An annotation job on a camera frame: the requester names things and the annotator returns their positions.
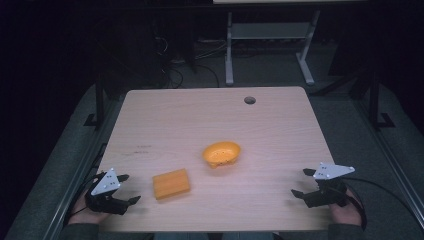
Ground orange plastic bowl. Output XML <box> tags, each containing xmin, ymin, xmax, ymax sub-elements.
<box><xmin>201</xmin><ymin>141</ymin><xmax>242</xmax><ymax>169</ymax></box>

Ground white metal desk frame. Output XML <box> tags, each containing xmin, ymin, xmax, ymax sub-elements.
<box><xmin>224</xmin><ymin>9</ymin><xmax>321</xmax><ymax>87</ymax></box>

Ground black metal stand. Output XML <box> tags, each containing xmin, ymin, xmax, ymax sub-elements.
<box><xmin>83</xmin><ymin>74</ymin><xmax>105</xmax><ymax>129</ymax></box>
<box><xmin>368</xmin><ymin>66</ymin><xmax>396</xmax><ymax>129</ymax></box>

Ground black floor cables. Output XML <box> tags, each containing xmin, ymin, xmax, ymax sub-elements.
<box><xmin>154</xmin><ymin>34</ymin><xmax>221</xmax><ymax>89</ymax></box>

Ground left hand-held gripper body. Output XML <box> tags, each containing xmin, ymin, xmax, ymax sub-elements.
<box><xmin>84</xmin><ymin>167</ymin><xmax>131</xmax><ymax>216</ymax></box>

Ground person's right hand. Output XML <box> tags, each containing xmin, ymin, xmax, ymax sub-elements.
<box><xmin>328</xmin><ymin>189</ymin><xmax>363</xmax><ymax>226</ymax></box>

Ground aluminium profile rail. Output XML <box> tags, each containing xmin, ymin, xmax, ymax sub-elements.
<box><xmin>351</xmin><ymin>98</ymin><xmax>424</xmax><ymax>223</ymax></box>
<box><xmin>41</xmin><ymin>94</ymin><xmax>126</xmax><ymax>240</ymax></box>

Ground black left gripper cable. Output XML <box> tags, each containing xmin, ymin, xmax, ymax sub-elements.
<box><xmin>64</xmin><ymin>143</ymin><xmax>108</xmax><ymax>228</ymax></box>

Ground person's left hand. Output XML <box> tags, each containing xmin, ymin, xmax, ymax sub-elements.
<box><xmin>68</xmin><ymin>196</ymin><xmax>111</xmax><ymax>225</ymax></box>

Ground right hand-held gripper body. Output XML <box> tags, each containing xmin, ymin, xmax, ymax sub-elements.
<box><xmin>304</xmin><ymin>162</ymin><xmax>356</xmax><ymax>208</ymax></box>

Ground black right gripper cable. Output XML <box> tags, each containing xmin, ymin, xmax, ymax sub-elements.
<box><xmin>343</xmin><ymin>176</ymin><xmax>416</xmax><ymax>231</ymax></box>

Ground orange sponge block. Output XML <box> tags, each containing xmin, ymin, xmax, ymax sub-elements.
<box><xmin>152</xmin><ymin>168</ymin><xmax>191</xmax><ymax>201</ymax></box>

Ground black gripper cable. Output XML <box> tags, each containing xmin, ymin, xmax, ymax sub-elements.
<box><xmin>343</xmin><ymin>176</ymin><xmax>416</xmax><ymax>231</ymax></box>
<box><xmin>64</xmin><ymin>143</ymin><xmax>108</xmax><ymax>228</ymax></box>

